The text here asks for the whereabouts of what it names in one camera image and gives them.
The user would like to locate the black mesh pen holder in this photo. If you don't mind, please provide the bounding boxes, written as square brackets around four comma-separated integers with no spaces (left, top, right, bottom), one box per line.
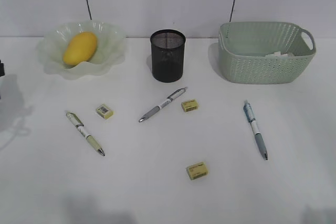
[150,29,186,83]

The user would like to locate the beige white pen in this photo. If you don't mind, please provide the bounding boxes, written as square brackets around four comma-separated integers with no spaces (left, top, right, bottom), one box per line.
[65,111,106,156]

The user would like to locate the yellow mango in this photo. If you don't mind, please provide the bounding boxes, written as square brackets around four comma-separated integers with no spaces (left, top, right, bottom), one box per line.
[62,31,98,66]

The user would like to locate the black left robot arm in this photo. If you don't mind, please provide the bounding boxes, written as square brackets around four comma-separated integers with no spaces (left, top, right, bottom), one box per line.
[0,61,5,77]

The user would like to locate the grey white pen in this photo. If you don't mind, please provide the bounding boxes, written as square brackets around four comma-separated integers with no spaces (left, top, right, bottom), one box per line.
[139,87,188,122]

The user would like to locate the waste paper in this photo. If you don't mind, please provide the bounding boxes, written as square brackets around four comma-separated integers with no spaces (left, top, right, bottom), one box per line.
[265,51,294,58]

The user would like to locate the yellow eraser front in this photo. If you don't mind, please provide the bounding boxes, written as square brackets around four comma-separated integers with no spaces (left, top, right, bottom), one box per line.
[186,162,208,180]

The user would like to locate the green woven plastic basket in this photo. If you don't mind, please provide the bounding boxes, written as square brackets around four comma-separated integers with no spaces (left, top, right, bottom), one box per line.
[218,22,316,84]

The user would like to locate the blue white pen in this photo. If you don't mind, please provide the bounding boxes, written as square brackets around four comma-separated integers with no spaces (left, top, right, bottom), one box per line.
[243,100,268,161]

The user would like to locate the yellow eraser near holder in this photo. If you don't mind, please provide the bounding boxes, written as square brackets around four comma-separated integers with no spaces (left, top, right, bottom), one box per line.
[181,99,199,112]

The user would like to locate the yellow eraser with barcode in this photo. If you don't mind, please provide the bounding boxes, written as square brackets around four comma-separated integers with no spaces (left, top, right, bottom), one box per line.
[96,104,114,120]

